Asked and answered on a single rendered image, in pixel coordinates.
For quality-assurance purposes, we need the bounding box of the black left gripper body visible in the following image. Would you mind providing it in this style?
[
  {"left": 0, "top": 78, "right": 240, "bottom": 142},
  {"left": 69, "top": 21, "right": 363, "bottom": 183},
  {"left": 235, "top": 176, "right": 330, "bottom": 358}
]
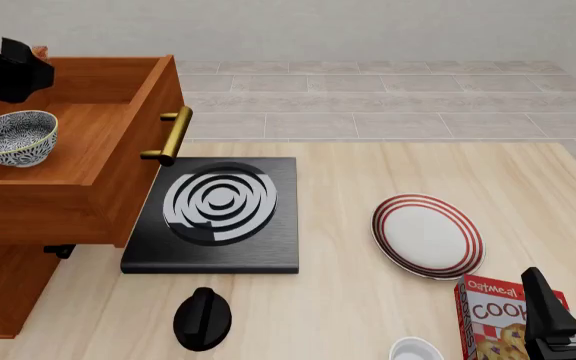
[{"left": 0, "top": 36, "right": 56, "bottom": 105}]

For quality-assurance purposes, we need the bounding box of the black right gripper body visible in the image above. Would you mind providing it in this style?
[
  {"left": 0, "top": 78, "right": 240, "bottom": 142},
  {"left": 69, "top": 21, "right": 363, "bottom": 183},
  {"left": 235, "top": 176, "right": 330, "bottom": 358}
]
[{"left": 525, "top": 334, "right": 576, "bottom": 360}]

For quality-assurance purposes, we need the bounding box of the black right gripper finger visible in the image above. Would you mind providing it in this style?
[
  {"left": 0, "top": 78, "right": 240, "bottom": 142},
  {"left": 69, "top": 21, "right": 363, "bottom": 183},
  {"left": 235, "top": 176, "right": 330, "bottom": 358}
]
[{"left": 520, "top": 266, "right": 576, "bottom": 342}]

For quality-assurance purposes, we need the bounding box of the black white patterned bowl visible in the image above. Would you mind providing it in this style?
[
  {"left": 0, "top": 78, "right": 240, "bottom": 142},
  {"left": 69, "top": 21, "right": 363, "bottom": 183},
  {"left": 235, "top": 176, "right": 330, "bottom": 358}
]
[{"left": 0, "top": 109, "right": 60, "bottom": 169}]

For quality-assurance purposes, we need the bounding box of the small white bowl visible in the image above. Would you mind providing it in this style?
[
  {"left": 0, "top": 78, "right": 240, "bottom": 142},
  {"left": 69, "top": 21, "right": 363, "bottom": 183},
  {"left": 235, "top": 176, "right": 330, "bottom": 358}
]
[{"left": 388, "top": 336, "right": 446, "bottom": 360}]

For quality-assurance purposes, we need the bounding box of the white plate with red rings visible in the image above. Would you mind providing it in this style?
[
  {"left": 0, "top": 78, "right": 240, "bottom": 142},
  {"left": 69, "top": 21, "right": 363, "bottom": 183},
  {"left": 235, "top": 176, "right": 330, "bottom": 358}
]
[{"left": 370, "top": 192, "right": 487, "bottom": 282}]

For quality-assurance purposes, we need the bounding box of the wooden cabinet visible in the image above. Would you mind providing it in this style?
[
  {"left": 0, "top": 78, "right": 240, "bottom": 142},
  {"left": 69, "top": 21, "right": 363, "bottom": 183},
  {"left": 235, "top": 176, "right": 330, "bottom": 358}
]
[{"left": 0, "top": 86, "right": 77, "bottom": 340}]

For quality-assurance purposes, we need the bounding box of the flat black stove plate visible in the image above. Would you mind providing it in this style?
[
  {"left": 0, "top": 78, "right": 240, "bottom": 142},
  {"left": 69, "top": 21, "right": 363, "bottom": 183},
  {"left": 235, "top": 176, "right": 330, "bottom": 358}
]
[{"left": 120, "top": 156, "right": 301, "bottom": 276}]

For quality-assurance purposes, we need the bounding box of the oatmeal cookies box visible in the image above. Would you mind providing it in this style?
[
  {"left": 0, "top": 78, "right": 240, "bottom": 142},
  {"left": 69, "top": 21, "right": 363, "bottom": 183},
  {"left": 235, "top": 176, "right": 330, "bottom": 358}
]
[{"left": 453, "top": 273, "right": 570, "bottom": 360}]

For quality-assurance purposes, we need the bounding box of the open wooden drawer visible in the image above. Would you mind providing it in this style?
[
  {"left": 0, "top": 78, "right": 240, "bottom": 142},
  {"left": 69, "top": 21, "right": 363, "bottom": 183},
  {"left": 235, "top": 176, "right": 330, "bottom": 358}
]
[{"left": 0, "top": 54, "right": 187, "bottom": 249}]

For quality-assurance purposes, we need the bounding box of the round black stove knob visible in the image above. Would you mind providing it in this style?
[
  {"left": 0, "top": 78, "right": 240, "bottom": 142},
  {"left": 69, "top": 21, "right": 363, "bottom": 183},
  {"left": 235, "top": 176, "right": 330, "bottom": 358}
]
[{"left": 172, "top": 286, "right": 233, "bottom": 353}]

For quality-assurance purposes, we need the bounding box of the brass drawer handle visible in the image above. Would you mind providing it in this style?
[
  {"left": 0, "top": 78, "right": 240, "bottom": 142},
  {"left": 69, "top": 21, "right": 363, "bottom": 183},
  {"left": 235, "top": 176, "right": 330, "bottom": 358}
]
[{"left": 139, "top": 105, "right": 194, "bottom": 168}]

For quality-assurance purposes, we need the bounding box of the dark drawer handle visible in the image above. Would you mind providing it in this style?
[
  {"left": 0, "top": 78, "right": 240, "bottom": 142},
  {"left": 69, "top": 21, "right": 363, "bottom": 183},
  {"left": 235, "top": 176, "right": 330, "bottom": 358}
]
[{"left": 42, "top": 243, "right": 77, "bottom": 261}]

